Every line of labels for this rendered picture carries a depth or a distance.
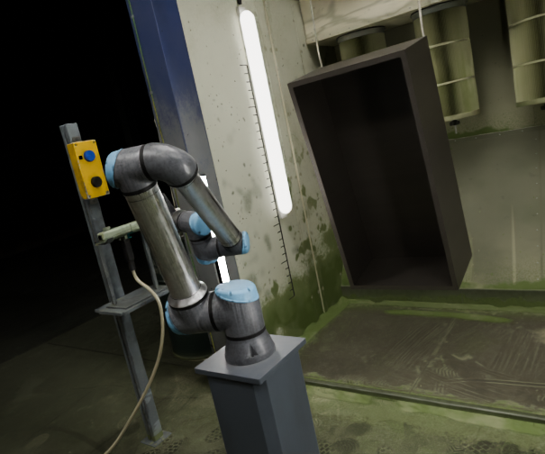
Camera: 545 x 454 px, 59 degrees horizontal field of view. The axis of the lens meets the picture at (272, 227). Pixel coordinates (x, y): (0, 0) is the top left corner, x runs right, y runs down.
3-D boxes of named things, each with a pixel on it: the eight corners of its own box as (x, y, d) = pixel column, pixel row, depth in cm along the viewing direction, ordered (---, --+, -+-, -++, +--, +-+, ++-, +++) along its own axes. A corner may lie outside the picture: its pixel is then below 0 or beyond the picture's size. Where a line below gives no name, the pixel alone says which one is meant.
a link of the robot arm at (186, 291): (218, 340, 176) (137, 154, 139) (174, 345, 180) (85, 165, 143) (226, 312, 188) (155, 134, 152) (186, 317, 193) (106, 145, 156)
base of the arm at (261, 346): (255, 368, 166) (249, 342, 164) (215, 362, 178) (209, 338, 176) (285, 343, 181) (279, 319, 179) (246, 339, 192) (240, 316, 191)
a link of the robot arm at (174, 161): (180, 127, 144) (252, 234, 200) (143, 135, 147) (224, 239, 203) (177, 158, 138) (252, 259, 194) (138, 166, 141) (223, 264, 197)
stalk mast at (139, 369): (156, 433, 256) (69, 124, 225) (164, 435, 252) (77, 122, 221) (148, 440, 251) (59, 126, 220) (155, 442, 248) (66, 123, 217)
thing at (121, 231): (114, 279, 212) (101, 229, 208) (108, 278, 215) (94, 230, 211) (191, 246, 250) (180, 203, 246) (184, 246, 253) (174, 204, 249)
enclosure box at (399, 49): (372, 258, 303) (317, 68, 262) (472, 255, 267) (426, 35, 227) (350, 288, 277) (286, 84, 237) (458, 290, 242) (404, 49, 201)
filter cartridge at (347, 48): (398, 140, 380) (382, 30, 363) (407, 142, 345) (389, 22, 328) (353, 149, 385) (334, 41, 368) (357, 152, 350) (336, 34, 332)
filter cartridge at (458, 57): (455, 137, 307) (435, 1, 291) (417, 140, 340) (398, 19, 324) (497, 125, 319) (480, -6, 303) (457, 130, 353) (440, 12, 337)
